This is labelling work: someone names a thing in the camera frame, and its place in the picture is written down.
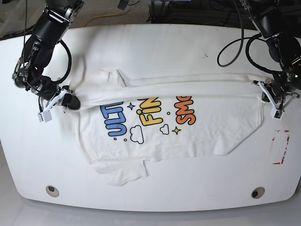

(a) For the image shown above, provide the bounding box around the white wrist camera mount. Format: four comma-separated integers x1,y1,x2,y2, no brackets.
252,80,300,120
38,85,73,122

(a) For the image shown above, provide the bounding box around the red tape rectangle marker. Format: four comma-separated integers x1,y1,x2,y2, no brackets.
270,130,290,165

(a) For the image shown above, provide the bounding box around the right table cable grommet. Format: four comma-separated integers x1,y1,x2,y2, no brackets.
251,187,265,199

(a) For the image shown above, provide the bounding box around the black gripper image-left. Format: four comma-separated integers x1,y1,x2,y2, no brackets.
29,76,81,110

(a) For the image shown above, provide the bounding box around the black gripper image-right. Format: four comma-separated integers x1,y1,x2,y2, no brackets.
269,75,300,104

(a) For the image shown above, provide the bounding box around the left table cable grommet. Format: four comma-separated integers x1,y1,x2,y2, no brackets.
46,186,59,197

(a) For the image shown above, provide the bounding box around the black cable of image-right arm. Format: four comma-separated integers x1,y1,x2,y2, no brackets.
216,0,283,78

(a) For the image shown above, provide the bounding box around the table cable grommet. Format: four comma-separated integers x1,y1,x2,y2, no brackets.
46,186,59,197
251,187,265,199

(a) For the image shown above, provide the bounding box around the white printed T-shirt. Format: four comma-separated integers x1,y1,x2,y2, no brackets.
56,62,265,186

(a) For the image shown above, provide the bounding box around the black cable of image-left arm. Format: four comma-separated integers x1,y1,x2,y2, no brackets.
39,39,72,85

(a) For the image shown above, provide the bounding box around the yellow cable on floor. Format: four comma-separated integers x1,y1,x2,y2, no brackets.
79,10,123,28

